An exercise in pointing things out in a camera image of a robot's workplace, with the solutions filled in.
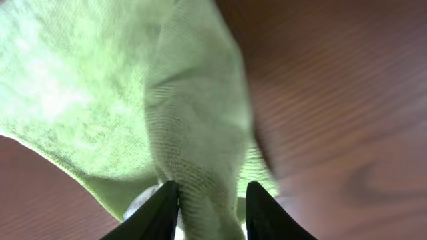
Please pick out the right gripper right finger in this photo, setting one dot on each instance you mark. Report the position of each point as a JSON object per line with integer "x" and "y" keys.
{"x": 267, "y": 220}

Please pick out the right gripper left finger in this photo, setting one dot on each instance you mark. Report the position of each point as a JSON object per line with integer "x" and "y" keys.
{"x": 156, "y": 219}

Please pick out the light green cloth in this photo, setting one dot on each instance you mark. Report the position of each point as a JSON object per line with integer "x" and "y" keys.
{"x": 124, "y": 95}

